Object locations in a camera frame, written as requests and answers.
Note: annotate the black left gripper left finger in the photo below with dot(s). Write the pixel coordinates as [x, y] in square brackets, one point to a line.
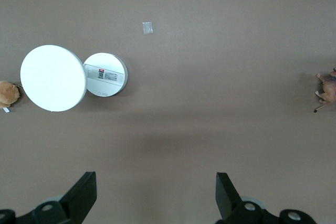
[76, 200]

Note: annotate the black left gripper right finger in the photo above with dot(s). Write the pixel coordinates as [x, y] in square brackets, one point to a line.
[228, 203]

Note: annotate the brown lion statue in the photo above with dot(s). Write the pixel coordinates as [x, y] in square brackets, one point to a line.
[329, 87]

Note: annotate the brown table cover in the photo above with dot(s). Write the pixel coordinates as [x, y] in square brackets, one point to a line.
[183, 90]

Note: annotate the white round desk lamp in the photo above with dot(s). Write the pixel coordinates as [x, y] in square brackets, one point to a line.
[52, 77]

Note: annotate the brown plush toy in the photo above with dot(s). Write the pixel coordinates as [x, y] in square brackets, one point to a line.
[8, 94]

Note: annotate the small clear tape piece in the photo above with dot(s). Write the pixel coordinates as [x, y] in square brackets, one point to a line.
[147, 27]

